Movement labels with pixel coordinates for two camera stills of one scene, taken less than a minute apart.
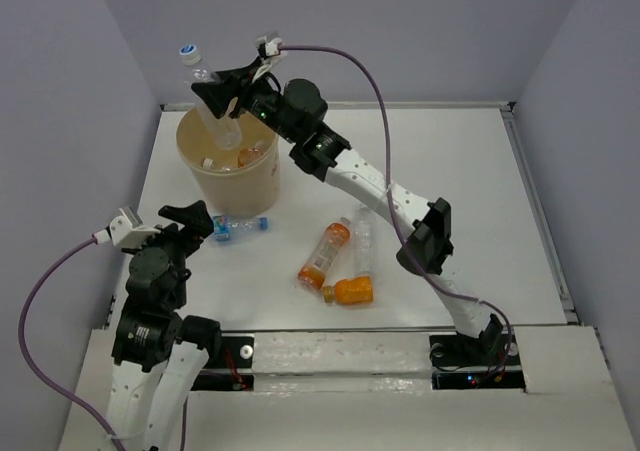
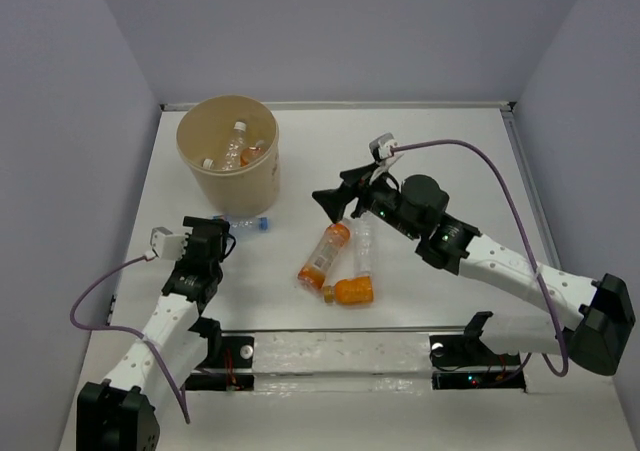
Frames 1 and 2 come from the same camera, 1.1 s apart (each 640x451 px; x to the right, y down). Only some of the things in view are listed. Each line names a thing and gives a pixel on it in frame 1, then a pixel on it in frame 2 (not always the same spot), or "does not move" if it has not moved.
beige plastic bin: (240, 181) does not move
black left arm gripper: (198, 222) -> (188, 221)
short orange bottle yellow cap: (355, 291) does not move
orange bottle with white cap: (248, 155) does not move
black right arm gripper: (228, 84) -> (333, 200)
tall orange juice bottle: (335, 237) does not move
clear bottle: (225, 130) -> (232, 160)
